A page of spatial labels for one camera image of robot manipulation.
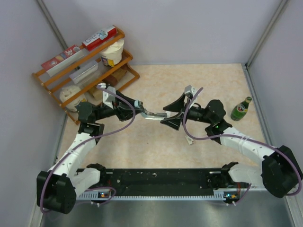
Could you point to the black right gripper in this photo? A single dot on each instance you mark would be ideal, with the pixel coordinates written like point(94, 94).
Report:
point(175, 121)

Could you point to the small white red packet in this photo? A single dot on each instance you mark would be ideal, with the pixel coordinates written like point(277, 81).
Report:
point(189, 140)

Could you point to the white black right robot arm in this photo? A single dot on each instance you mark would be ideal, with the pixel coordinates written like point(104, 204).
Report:
point(277, 170)

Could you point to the orange wooden shelf rack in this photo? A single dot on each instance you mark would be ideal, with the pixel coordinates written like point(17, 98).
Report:
point(54, 84)

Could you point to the white staple box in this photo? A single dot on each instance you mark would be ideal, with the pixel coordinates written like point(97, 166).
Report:
point(170, 114)

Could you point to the dark brown box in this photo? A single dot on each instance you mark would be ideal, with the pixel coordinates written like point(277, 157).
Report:
point(115, 77)

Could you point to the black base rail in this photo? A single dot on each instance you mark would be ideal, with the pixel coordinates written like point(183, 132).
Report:
point(167, 182)

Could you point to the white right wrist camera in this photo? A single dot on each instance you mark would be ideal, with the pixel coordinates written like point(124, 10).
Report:
point(189, 91)

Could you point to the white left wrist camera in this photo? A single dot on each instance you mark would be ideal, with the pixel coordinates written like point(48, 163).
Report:
point(107, 94)

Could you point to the brown cardboard box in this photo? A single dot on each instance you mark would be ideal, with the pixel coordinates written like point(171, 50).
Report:
point(96, 93)

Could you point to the red white wrap box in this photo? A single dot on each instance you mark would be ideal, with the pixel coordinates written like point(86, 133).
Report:
point(63, 60)

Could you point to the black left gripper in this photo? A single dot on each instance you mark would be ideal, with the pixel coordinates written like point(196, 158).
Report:
point(122, 109)

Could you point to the light blue stapler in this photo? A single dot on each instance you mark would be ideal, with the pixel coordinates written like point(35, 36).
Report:
point(147, 114)

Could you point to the silver foil box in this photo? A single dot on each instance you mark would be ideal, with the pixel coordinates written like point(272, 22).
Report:
point(84, 71)

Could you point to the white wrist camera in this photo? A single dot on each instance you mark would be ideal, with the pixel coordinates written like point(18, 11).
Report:
point(107, 94)
point(189, 91)

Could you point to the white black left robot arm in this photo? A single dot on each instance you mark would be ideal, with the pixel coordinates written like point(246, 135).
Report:
point(58, 188)

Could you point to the green glass bottle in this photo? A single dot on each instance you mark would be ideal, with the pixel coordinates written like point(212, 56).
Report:
point(241, 109)

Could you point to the red white foil box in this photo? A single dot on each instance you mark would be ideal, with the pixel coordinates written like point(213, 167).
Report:
point(99, 38)

